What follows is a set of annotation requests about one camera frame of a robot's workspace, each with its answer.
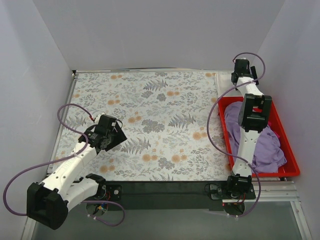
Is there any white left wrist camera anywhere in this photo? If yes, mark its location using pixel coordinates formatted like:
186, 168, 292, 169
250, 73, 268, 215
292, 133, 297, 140
94, 112, 105, 124

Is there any aluminium table frame rail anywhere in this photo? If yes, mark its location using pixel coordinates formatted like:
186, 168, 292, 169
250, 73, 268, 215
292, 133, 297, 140
22, 181, 312, 240

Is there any red plastic bin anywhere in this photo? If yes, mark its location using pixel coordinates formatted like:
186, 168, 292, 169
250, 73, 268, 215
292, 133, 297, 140
218, 97, 300, 178

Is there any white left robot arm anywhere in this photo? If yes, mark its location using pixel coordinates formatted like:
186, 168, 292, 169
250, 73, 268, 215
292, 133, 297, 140
26, 113, 127, 230

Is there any floral patterned table mat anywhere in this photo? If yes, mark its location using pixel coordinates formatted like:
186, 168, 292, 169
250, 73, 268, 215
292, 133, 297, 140
55, 71, 231, 181

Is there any white t shirt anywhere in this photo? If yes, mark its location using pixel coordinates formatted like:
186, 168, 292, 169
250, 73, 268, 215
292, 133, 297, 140
215, 71, 234, 97

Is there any purple t shirt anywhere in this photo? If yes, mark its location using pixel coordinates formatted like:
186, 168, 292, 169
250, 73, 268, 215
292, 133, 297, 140
224, 101, 287, 173

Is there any pink garment in bin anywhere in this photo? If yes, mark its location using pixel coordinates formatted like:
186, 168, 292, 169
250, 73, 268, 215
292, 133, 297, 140
268, 121, 281, 139

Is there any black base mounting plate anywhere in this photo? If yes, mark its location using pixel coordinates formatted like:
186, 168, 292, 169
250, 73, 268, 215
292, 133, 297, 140
77, 180, 256, 212

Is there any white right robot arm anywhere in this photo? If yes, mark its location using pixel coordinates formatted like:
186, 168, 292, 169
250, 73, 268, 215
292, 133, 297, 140
226, 59, 272, 199

